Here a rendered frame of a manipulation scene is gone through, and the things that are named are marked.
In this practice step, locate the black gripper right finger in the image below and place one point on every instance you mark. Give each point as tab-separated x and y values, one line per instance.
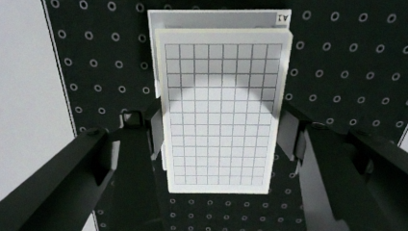
337	197

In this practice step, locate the white rectangular deep-well plate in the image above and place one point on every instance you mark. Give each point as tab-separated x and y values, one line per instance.
221	93

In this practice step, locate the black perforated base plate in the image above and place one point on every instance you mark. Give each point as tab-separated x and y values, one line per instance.
348	68

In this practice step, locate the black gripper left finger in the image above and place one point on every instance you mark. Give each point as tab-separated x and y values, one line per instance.
62	193

